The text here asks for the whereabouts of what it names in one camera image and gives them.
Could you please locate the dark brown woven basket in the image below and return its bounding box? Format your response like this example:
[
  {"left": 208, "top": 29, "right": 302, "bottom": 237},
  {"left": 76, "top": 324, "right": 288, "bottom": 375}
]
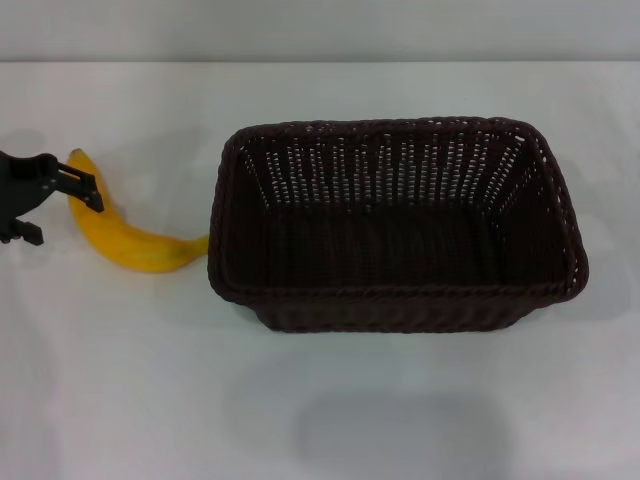
[{"left": 204, "top": 116, "right": 591, "bottom": 335}]

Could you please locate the yellow banana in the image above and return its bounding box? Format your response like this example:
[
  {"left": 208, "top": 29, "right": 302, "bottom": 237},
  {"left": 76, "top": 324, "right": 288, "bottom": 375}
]
[{"left": 64, "top": 147, "right": 210, "bottom": 275}]

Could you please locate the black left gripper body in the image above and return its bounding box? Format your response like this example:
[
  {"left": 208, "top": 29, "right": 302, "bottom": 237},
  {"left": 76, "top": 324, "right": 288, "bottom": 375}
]
[{"left": 0, "top": 148, "right": 64, "bottom": 236}]

